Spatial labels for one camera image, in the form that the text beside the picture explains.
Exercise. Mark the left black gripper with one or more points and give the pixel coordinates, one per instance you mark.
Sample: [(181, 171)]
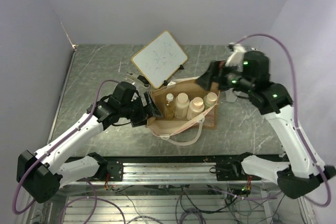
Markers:
[(150, 110)]

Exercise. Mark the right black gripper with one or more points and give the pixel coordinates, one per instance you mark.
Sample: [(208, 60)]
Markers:
[(216, 72)]

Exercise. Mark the white square bottle black cap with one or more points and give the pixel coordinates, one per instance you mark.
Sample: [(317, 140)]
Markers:
[(230, 96)]

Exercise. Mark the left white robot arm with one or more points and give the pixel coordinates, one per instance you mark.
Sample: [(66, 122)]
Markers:
[(43, 172)]

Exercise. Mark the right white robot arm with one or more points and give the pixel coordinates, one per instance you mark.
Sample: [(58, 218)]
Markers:
[(302, 173)]

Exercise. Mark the clear yellow liquid bottle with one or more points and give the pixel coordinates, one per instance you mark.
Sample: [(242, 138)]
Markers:
[(169, 108)]

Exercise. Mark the pale green capped bottle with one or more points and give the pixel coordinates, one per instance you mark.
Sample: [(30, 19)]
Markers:
[(210, 100)]

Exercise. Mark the cream bottle peach cap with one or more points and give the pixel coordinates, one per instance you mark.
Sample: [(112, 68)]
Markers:
[(196, 107)]

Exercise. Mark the cream bottle white cap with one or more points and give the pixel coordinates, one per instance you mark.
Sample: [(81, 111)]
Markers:
[(181, 105)]

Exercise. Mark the black and silver stapler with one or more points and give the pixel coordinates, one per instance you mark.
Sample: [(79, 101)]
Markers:
[(138, 80)]

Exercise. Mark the small yellow-framed whiteboard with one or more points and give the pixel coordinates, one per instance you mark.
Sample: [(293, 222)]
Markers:
[(160, 59)]

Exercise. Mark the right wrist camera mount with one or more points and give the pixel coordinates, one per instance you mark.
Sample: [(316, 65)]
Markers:
[(237, 55)]

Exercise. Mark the aluminium mounting rail frame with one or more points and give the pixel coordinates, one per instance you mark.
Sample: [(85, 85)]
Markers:
[(180, 169)]

